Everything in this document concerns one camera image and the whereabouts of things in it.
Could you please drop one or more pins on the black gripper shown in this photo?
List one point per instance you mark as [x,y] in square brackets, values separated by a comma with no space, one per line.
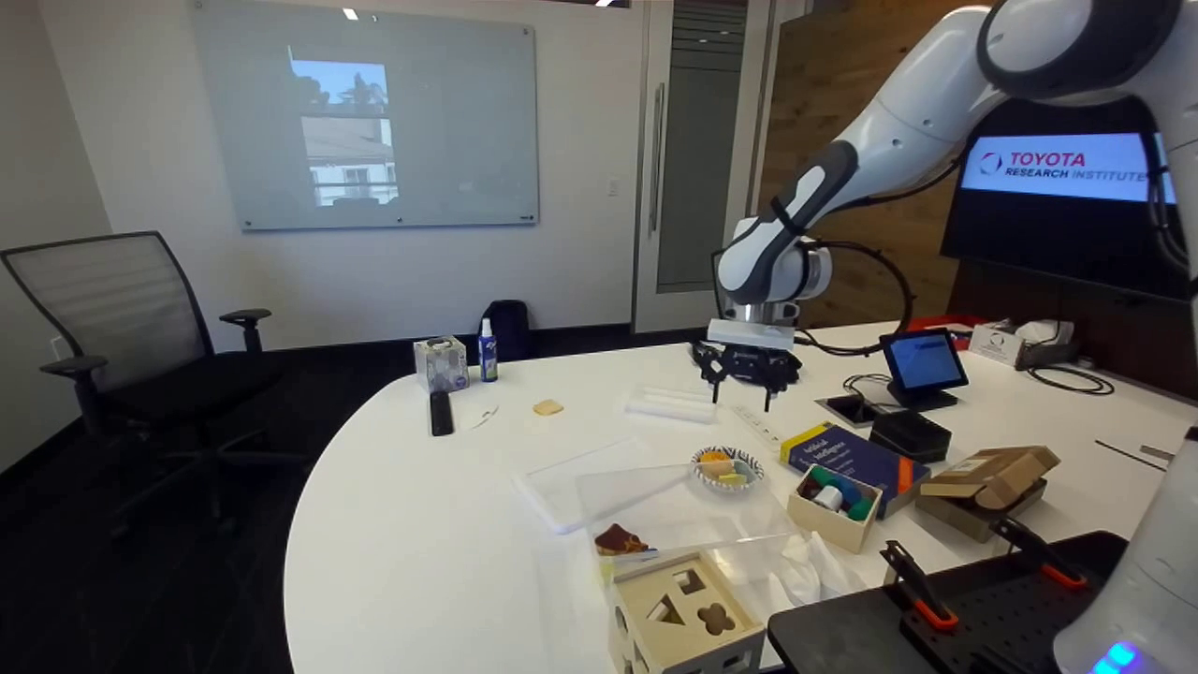
[749,363]

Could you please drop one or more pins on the orange toy burger bun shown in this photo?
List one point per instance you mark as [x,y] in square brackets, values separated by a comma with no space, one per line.
[713,462]

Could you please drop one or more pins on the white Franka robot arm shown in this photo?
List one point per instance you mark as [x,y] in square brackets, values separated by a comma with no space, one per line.
[923,115]

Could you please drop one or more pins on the clear plastic storage bin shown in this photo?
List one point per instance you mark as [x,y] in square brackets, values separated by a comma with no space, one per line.
[649,506]

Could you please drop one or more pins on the yellow toy piece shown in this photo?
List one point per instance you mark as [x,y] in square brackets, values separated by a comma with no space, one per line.
[744,479]

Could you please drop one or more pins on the black table port box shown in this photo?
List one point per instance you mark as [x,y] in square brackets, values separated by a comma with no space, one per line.
[851,405]

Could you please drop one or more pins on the blue book with orange stripe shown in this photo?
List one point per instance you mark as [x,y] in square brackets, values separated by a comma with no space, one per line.
[854,455]

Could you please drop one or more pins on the white wooden cylinder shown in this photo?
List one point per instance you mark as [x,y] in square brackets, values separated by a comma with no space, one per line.
[830,497]

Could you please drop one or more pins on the small wooden block tray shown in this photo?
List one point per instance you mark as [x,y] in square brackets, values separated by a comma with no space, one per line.
[830,527]

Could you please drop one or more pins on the black cube device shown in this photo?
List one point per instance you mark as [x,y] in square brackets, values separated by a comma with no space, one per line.
[911,437]

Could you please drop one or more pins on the black tablet with stand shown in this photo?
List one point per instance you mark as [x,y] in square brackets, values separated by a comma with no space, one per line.
[923,366]

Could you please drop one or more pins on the crumpled clear plastic bag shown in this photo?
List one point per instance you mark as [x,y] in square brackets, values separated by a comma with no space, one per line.
[808,567]

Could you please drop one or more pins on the tan round disc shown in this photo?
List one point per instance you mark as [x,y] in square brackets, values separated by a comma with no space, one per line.
[547,405]

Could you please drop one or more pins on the red box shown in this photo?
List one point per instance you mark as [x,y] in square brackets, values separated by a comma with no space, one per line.
[941,325]

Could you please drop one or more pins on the door with dark glass panel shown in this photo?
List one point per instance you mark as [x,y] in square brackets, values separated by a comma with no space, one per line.
[705,150]

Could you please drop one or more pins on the small spray bottle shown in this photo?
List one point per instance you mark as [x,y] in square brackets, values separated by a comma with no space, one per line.
[490,354]

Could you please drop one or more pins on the brown cardboard box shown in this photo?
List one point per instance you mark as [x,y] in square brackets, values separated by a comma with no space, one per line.
[995,482]

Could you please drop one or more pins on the white devices on table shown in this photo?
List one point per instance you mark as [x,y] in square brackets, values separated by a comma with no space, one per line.
[1025,343]

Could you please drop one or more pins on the clear wipes container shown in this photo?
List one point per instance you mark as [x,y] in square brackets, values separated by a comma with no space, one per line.
[441,366]

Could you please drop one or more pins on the black remote control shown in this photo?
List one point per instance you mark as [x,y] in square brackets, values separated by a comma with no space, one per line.
[441,413]

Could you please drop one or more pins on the grey mesh armchair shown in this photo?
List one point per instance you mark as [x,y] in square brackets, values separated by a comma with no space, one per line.
[125,339]

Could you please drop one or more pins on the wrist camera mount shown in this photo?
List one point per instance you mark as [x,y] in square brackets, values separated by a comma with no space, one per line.
[749,336]

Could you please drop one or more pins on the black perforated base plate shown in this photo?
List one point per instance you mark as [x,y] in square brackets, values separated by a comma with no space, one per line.
[999,621]

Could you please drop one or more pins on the wall display with Toyota logo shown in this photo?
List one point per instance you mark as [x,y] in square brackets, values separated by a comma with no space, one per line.
[1069,190]

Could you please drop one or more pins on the wall whiteboard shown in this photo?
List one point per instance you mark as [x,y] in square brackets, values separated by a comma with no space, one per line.
[367,118]

